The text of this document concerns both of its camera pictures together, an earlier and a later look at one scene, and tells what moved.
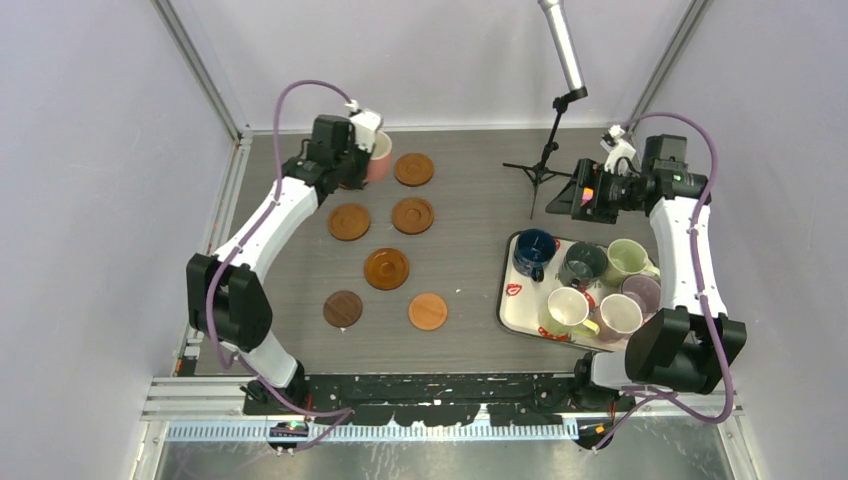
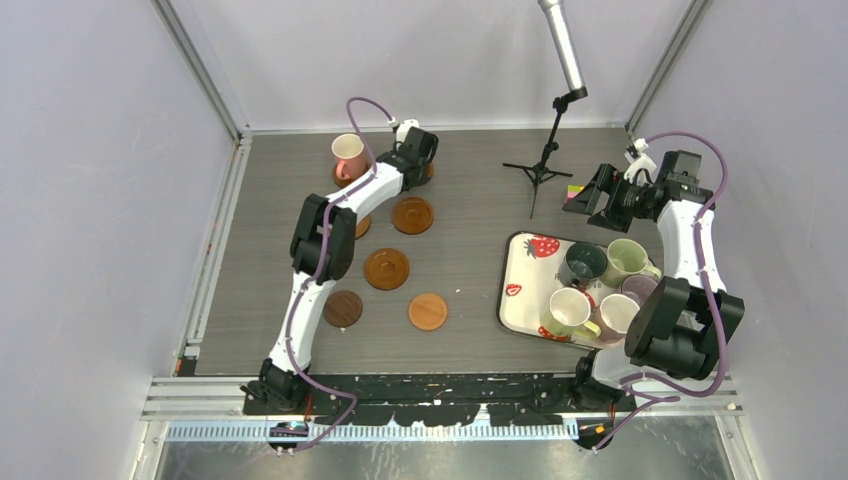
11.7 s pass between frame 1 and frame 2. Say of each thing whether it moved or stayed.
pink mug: moved
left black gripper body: moved
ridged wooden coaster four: stayed
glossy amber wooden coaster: stayed
